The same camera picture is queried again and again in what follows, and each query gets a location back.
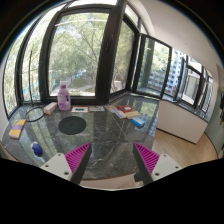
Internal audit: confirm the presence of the blue and white box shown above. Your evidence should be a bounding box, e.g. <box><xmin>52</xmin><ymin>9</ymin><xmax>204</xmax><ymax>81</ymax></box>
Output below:
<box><xmin>131</xmin><ymin>117</ymin><xmax>145</xmax><ymax>127</ymax></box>

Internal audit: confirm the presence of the pastel flat packet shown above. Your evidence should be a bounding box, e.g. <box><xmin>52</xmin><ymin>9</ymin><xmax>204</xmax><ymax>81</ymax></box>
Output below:
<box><xmin>105</xmin><ymin>105</ymin><xmax>126</xmax><ymax>119</ymax></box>

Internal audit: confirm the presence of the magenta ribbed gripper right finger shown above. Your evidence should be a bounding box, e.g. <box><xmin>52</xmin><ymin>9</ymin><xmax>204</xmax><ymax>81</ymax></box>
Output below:
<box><xmin>133</xmin><ymin>143</ymin><xmax>182</xmax><ymax>185</ymax></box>

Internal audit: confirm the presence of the purple plastic bottle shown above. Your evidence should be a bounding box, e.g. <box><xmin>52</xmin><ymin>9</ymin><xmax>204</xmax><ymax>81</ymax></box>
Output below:
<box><xmin>57</xmin><ymin>81</ymin><xmax>71</xmax><ymax>111</ymax></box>

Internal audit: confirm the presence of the red book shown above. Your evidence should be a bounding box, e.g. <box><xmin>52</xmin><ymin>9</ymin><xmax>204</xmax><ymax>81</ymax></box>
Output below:
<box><xmin>118</xmin><ymin>105</ymin><xmax>134</xmax><ymax>113</ymax></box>

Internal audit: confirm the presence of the blue and white computer mouse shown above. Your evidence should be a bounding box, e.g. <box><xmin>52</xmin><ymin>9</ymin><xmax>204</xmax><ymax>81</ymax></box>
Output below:
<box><xmin>31</xmin><ymin>142</ymin><xmax>43</xmax><ymax>156</ymax></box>

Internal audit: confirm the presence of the small beige box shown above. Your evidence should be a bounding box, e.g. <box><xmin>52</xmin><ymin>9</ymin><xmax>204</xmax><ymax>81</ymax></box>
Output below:
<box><xmin>44</xmin><ymin>102</ymin><xmax>57</xmax><ymax>115</ymax></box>

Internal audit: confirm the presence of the white card with dark print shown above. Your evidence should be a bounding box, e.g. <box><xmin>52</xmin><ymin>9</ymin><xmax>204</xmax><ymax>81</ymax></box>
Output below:
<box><xmin>72</xmin><ymin>106</ymin><xmax>89</xmax><ymax>113</ymax></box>

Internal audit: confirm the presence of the yellow and purple box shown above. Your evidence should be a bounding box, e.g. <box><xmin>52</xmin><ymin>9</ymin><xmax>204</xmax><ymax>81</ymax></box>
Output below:
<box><xmin>9</xmin><ymin>119</ymin><xmax>26</xmax><ymax>139</ymax></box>

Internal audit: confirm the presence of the light patterned flat card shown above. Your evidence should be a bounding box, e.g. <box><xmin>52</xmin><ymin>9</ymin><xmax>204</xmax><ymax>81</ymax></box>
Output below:
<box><xmin>89</xmin><ymin>106</ymin><xmax>105</xmax><ymax>112</ymax></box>

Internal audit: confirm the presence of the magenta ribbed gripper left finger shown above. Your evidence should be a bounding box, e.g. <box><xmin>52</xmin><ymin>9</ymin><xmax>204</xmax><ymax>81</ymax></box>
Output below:
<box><xmin>41</xmin><ymin>143</ymin><xmax>92</xmax><ymax>185</ymax></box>

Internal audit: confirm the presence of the tan flat box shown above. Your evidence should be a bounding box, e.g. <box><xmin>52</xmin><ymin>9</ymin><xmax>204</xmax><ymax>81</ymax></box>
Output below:
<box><xmin>125</xmin><ymin>111</ymin><xmax>141</xmax><ymax>119</ymax></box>

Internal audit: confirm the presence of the round black mouse pad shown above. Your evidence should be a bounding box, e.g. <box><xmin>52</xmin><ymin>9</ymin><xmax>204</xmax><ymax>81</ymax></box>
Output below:
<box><xmin>58</xmin><ymin>116</ymin><xmax>86</xmax><ymax>135</ymax></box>

